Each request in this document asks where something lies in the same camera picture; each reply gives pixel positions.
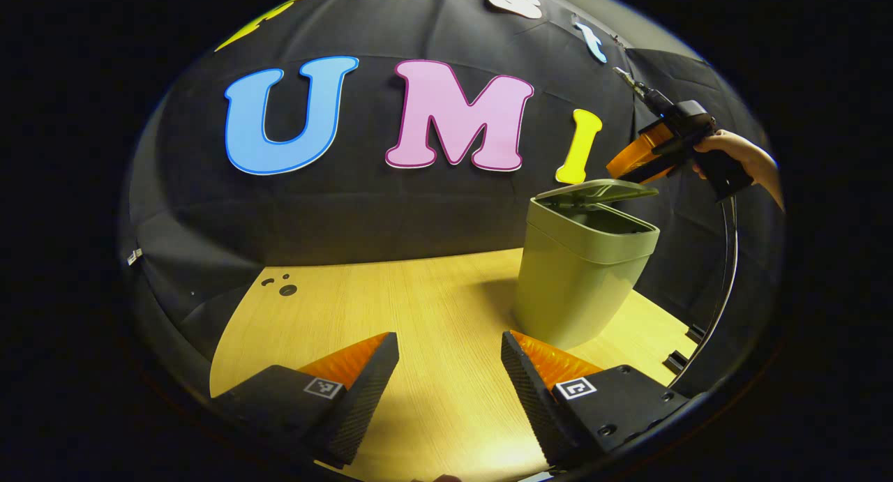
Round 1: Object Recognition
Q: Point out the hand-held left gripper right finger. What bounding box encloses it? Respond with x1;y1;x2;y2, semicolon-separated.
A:
500;331;691;469

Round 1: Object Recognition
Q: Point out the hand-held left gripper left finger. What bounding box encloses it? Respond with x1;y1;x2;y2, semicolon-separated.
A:
209;332;400;469

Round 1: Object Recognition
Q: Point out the pale green desktop garbage bin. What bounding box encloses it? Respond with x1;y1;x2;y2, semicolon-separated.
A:
513;179;661;350

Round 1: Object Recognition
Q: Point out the wooden desktop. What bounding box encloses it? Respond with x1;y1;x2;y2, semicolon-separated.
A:
209;248;698;482

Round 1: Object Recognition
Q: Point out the black backdrop cloth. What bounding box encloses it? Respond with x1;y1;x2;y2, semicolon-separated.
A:
120;0;786;399

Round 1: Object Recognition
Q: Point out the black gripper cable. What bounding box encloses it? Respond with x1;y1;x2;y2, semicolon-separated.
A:
668;196;739;389

